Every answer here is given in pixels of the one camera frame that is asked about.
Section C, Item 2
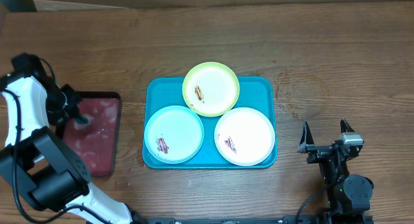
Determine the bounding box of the yellow-green plate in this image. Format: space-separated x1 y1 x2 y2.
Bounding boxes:
182 62 240 117

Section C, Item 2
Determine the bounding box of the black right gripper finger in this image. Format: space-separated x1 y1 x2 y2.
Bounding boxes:
297 120 314 153
340 118 354 133

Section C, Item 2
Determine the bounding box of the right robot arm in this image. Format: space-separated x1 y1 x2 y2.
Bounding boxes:
294 118 374 223

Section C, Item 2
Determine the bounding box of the green and yellow sponge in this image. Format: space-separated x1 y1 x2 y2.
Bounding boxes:
75 115 90 124

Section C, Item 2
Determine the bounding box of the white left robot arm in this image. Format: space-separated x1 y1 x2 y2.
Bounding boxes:
1 52 147 223

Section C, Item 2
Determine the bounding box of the white plate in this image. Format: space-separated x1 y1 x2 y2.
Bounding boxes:
214 107 276 167

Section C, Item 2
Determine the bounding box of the light blue plate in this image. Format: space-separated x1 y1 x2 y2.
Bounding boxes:
144 106 204 164

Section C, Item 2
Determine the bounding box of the dark red water tray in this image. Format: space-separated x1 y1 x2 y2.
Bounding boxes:
56 91 122 177

